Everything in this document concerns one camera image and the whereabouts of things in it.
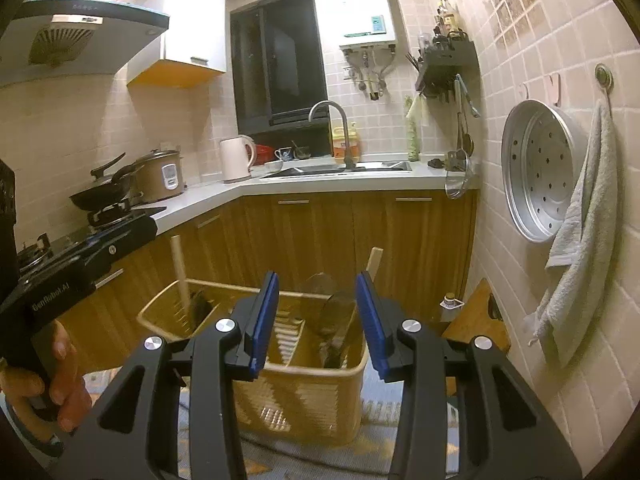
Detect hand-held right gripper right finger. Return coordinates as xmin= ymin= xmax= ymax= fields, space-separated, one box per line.
xmin=355 ymin=271 xmax=583 ymax=480

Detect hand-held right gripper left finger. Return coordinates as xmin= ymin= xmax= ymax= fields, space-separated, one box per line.
xmin=55 ymin=271 xmax=281 ymax=480

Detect yellow plastic utensil basket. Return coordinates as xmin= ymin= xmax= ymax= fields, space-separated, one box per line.
xmin=136 ymin=280 xmax=371 ymax=447

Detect person's left hand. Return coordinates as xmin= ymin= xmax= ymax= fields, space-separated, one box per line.
xmin=0 ymin=319 xmax=94 ymax=433

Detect black gas stove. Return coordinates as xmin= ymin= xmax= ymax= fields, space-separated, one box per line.
xmin=15 ymin=205 xmax=168 ymax=273

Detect small capped bottle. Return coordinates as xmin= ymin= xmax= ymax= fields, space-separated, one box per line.
xmin=439 ymin=293 xmax=466 ymax=322

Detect black wok with lid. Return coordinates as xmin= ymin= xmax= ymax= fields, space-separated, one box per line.
xmin=69 ymin=152 xmax=146 ymax=211

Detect wooden cutting board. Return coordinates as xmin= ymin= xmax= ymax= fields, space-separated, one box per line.
xmin=440 ymin=278 xmax=512 ymax=397

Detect wooden kitchen base cabinets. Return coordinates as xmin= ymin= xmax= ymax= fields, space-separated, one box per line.
xmin=55 ymin=191 xmax=478 ymax=361

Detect white kitchen countertop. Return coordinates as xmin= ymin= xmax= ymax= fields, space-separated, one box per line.
xmin=15 ymin=157 xmax=481 ymax=262

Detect beige rice cooker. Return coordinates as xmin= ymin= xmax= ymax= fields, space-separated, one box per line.
xmin=135 ymin=149 xmax=187 ymax=204

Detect steel kitchen sink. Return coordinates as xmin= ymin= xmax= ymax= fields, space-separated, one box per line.
xmin=260 ymin=160 xmax=414 ymax=179

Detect white electric kettle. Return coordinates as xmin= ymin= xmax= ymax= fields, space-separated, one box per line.
xmin=219 ymin=135 xmax=257 ymax=184

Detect yellow detergent bottle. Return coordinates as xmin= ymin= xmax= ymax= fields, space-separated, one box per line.
xmin=331 ymin=122 xmax=362 ymax=160

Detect metal kitchen faucet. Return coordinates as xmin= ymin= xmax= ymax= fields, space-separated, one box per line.
xmin=308 ymin=100 xmax=357 ymax=170

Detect hanging metal skimmer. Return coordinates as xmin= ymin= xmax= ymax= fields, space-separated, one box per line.
xmin=455 ymin=110 xmax=475 ymax=157

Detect grey green hanging towel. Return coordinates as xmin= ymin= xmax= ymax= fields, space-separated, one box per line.
xmin=524 ymin=100 xmax=621 ymax=369

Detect round metal steamer tray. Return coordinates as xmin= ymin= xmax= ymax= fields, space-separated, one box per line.
xmin=501 ymin=100 xmax=589 ymax=244

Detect hanging metal tongs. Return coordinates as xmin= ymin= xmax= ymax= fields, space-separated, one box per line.
xmin=454 ymin=74 xmax=481 ymax=119

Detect water heater pipes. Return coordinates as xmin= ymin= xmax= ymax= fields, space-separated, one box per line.
xmin=345 ymin=47 xmax=396 ymax=102

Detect grey range hood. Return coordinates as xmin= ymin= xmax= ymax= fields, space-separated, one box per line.
xmin=0 ymin=0 xmax=171 ymax=87

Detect dark window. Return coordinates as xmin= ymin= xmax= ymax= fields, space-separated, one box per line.
xmin=230 ymin=0 xmax=331 ymax=136

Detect row of seasoning bottles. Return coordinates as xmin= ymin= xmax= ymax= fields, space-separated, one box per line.
xmin=431 ymin=0 xmax=469 ymax=44

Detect white water heater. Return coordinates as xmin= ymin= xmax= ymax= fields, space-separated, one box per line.
xmin=314 ymin=0 xmax=399 ymax=52

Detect black wall spice rack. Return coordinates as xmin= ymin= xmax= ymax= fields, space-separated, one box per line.
xmin=415 ymin=40 xmax=479 ymax=99

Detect white wall cabinet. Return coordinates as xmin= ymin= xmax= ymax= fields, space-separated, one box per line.
xmin=126 ymin=0 xmax=227 ymax=89

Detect metal wall hook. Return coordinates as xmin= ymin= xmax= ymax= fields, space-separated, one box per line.
xmin=594 ymin=63 xmax=615 ymax=97

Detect decorated wall tiles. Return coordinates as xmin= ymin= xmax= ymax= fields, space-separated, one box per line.
xmin=480 ymin=0 xmax=547 ymax=42

